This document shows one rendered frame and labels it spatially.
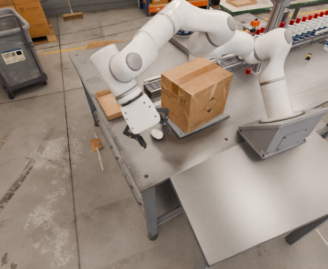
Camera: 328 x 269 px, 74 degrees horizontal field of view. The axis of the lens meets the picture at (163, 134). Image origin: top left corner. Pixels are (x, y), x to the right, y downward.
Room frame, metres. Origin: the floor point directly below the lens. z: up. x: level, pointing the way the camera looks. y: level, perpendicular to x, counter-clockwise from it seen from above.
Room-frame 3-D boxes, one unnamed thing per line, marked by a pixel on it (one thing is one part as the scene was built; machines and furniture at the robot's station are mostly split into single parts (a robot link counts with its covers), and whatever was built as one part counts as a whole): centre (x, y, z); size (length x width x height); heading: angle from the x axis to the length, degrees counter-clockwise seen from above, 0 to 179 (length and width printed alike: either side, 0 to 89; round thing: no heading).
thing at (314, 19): (2.00, -1.30, 0.98); 0.05 x 0.05 x 0.20
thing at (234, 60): (1.62, -0.61, 0.86); 1.65 x 0.08 x 0.04; 119
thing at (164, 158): (1.65, -0.45, 0.82); 2.10 x 1.50 x 0.02; 119
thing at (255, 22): (1.56, -0.60, 1.05); 0.10 x 0.04 x 0.33; 29
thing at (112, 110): (1.14, 0.26, 0.85); 0.30 x 0.26 x 0.04; 119
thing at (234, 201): (0.77, -0.44, 0.81); 0.90 x 0.90 x 0.04; 20
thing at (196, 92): (1.01, -0.18, 0.99); 0.30 x 0.24 x 0.27; 128
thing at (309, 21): (1.97, -1.23, 0.98); 0.05 x 0.05 x 0.20
